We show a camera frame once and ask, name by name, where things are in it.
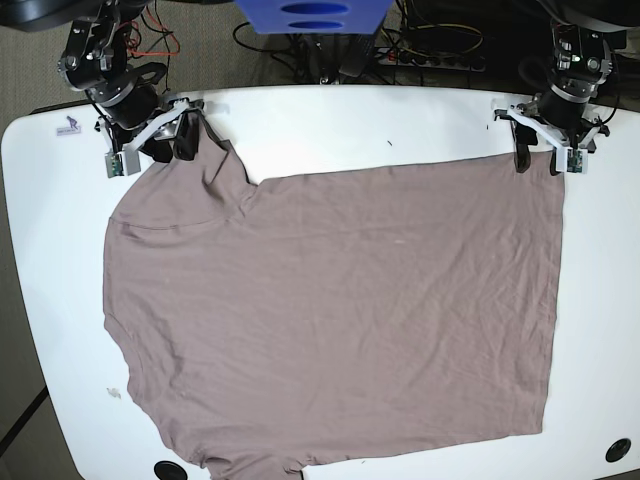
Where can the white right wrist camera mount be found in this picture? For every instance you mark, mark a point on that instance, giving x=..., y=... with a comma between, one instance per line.
x=125, y=147

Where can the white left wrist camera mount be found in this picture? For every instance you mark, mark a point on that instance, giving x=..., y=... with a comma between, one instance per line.
x=574, y=146

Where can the black right cable grommet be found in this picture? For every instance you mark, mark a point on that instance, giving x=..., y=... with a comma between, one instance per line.
x=618, y=450

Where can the black cable grommet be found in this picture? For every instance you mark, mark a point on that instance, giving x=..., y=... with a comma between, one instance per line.
x=618, y=450
x=168, y=470

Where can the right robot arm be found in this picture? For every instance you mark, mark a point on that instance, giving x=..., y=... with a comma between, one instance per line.
x=103, y=60

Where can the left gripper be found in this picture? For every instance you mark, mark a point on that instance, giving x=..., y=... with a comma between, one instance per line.
x=555, y=110

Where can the small lint scrap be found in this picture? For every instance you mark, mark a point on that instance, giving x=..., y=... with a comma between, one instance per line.
x=114, y=393

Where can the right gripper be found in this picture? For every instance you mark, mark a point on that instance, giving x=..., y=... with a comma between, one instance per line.
x=133, y=104

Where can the black power strip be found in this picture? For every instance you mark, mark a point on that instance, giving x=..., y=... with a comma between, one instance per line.
x=404, y=57

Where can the black left cable grommet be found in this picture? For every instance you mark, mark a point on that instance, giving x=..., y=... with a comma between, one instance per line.
x=168, y=470

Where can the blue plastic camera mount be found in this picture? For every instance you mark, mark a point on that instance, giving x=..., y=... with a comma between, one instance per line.
x=315, y=16

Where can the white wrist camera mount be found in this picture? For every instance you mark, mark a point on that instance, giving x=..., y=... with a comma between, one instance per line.
x=574, y=146
x=125, y=147

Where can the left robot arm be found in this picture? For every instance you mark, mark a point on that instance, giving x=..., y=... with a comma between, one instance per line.
x=582, y=61

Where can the small white logo sticker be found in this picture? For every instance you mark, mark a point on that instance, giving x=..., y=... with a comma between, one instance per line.
x=72, y=127

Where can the mauve T-shirt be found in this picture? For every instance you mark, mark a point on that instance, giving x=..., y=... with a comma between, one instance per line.
x=318, y=318

